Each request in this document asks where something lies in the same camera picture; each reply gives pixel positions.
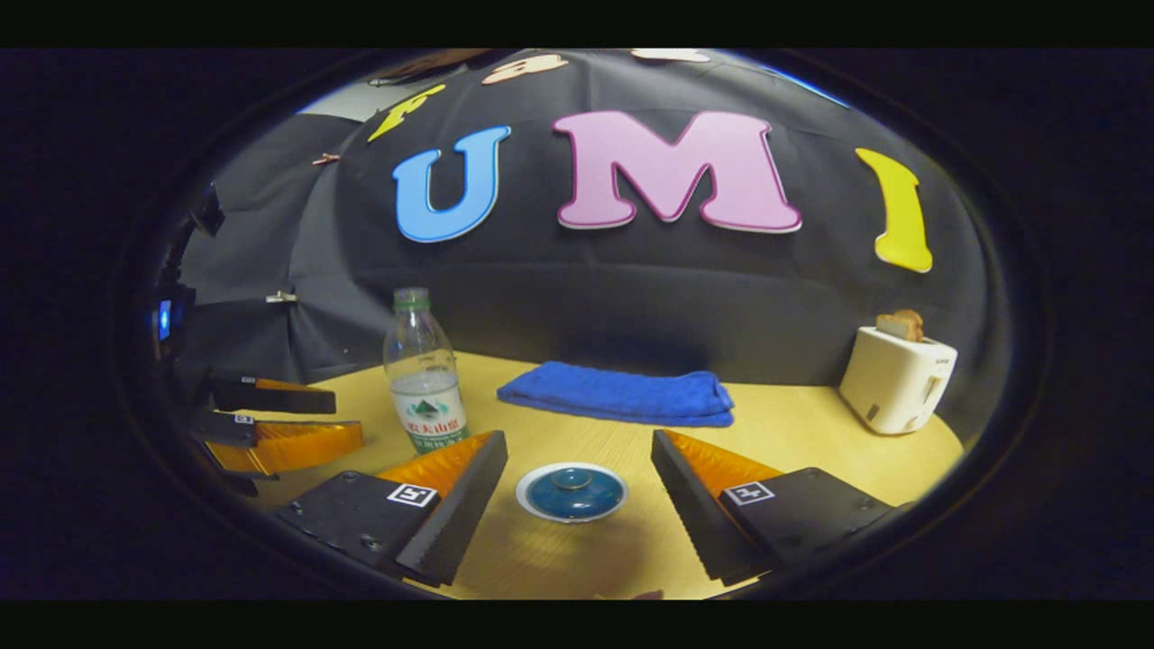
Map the white teacup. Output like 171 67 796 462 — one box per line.
515 461 629 525

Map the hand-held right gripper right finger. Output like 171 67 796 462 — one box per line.
648 428 913 588

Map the white toaster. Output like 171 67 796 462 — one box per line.
838 325 959 436

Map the black backdrop cloth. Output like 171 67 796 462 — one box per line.
176 50 994 444

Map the dark brown fixture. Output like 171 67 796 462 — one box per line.
368 50 495 87

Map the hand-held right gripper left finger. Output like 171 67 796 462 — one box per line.
272 430 509 589

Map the blue folded towel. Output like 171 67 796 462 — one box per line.
496 361 737 429

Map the clear plastic water bottle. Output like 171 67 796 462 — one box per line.
382 286 472 455

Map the toast slice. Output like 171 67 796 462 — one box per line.
875 308 926 343

